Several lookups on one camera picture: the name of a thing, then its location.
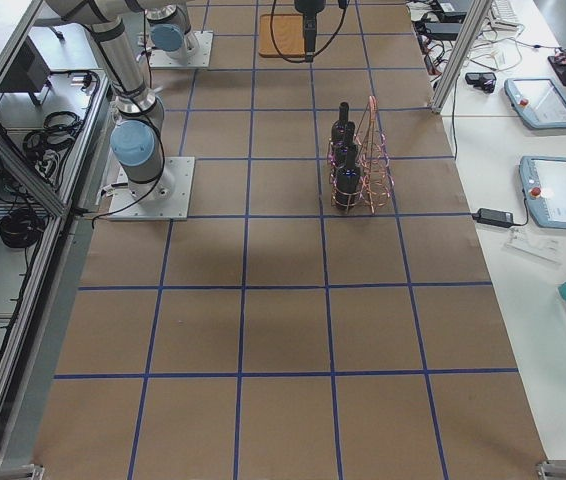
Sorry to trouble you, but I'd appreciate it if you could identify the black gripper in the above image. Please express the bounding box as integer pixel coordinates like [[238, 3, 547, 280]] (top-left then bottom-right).
[[294, 0, 325, 62]]

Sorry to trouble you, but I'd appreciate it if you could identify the aluminium frame post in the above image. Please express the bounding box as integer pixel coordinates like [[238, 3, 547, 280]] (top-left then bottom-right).
[[430, 0, 491, 114]]

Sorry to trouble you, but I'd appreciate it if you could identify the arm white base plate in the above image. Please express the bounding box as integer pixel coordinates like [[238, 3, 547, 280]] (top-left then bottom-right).
[[150, 29, 213, 70], [109, 157, 195, 221]]

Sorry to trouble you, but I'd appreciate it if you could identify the clear acrylic holder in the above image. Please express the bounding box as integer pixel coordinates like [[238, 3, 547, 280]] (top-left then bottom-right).
[[503, 228, 562, 266]]

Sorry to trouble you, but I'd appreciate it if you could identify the dark wine bottle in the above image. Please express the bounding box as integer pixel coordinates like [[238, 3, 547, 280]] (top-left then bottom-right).
[[334, 152, 361, 210], [330, 102, 353, 148], [332, 121, 358, 168]]

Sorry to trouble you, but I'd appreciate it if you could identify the wooden tray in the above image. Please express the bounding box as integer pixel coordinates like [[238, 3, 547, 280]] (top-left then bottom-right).
[[258, 14, 304, 60]]

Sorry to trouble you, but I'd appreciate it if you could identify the teach pendant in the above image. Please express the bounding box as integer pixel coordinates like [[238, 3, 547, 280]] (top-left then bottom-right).
[[519, 156, 566, 229], [503, 78, 566, 130]]

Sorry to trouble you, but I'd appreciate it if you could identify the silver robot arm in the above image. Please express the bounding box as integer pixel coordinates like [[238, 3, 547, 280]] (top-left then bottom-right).
[[47, 1, 198, 203], [145, 1, 199, 59]]

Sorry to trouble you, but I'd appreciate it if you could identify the copper wire bottle basket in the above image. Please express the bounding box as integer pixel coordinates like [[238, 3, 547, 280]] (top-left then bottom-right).
[[327, 95, 394, 214]]

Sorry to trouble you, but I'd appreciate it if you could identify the teach pendant far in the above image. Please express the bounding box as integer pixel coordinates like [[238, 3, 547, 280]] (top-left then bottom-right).
[[503, 78, 566, 130]]

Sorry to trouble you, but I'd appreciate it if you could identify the teach pendant near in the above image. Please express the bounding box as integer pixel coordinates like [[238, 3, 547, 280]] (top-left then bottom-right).
[[519, 156, 566, 229]]

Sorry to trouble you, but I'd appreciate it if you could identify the black power adapter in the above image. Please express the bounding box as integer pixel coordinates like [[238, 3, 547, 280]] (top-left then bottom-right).
[[472, 208, 515, 228]]

